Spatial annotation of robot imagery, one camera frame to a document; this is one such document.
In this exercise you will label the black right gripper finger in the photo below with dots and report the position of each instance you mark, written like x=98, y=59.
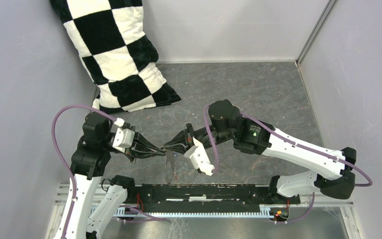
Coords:
x=177, y=147
x=179, y=138

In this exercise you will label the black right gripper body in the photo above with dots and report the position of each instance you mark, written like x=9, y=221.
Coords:
x=200, y=134

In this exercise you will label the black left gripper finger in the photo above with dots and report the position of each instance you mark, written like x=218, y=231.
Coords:
x=148, y=154
x=147, y=144

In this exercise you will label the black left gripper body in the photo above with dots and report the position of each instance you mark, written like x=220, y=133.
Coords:
x=134, y=147

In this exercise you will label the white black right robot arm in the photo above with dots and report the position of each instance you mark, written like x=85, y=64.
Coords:
x=328, y=171

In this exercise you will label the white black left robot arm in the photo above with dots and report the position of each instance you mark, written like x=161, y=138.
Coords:
x=102, y=135

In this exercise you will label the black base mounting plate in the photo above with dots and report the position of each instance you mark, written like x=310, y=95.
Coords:
x=205, y=198

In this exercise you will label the black white checkered pillow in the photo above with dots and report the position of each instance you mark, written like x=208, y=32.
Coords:
x=116, y=53

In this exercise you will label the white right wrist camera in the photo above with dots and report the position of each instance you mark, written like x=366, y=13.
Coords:
x=198, y=159

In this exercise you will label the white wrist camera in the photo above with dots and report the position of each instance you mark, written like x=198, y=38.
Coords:
x=124, y=135
x=198, y=159

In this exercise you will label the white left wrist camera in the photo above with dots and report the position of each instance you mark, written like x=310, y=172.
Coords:
x=124, y=135

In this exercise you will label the white slotted cable duct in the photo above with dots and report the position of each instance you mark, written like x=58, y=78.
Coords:
x=263, y=212

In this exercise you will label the aluminium corner frame post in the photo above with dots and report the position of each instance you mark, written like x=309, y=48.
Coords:
x=316, y=31

